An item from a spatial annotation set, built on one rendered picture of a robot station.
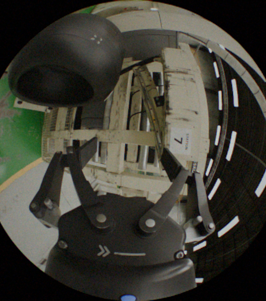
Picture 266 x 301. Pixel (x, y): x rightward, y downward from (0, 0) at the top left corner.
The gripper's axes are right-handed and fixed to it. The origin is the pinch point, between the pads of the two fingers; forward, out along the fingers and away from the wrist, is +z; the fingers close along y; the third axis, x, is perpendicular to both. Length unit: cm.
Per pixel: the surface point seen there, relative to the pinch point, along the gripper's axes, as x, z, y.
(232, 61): 81, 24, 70
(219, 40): 62, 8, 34
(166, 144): -1.8, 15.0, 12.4
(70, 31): 28.1, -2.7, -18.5
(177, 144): -0.7, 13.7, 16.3
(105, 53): 24.0, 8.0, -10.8
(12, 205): -102, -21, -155
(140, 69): 37, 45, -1
